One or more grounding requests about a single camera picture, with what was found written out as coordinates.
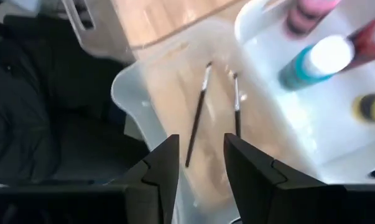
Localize teal paint bottle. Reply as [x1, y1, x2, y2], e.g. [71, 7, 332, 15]
[278, 34, 356, 92]

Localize clear plastic bin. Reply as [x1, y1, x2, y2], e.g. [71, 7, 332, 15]
[61, 0, 375, 224]

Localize pink paint bottle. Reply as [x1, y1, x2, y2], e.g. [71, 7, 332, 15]
[285, 0, 343, 37]

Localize red paint bottle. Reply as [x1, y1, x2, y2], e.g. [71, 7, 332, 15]
[345, 15, 375, 72]

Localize long black pencil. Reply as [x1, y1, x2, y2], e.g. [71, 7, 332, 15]
[232, 72, 243, 138]

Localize black paintbrush long silver ferrule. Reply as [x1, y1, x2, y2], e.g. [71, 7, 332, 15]
[185, 61, 213, 169]

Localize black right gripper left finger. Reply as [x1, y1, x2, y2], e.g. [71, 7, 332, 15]
[0, 133, 180, 224]

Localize tape rolls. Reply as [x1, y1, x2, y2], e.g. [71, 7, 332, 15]
[351, 91, 375, 126]

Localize white plastic tray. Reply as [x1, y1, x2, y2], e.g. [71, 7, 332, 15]
[233, 0, 375, 185]

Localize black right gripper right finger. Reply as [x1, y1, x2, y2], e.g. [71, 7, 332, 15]
[223, 133, 375, 224]

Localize black cable sleeve bundle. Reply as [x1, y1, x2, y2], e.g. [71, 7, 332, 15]
[0, 14, 150, 187]

